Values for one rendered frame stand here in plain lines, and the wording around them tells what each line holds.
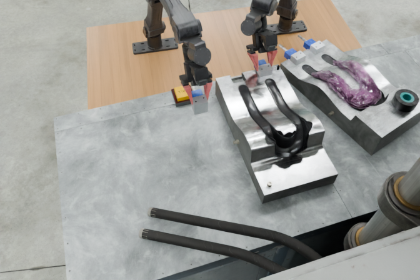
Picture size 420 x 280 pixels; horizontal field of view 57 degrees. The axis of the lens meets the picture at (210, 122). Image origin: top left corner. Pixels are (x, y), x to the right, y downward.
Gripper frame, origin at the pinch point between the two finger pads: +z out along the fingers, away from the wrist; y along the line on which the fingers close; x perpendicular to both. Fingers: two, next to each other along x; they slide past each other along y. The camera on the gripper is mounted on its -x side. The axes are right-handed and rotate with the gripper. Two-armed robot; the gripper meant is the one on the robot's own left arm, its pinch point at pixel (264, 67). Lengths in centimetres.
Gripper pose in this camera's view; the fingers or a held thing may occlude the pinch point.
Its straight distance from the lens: 152.0
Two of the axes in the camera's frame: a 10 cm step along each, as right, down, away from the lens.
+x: -2.5, -3.5, 9.0
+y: 9.6, -2.4, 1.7
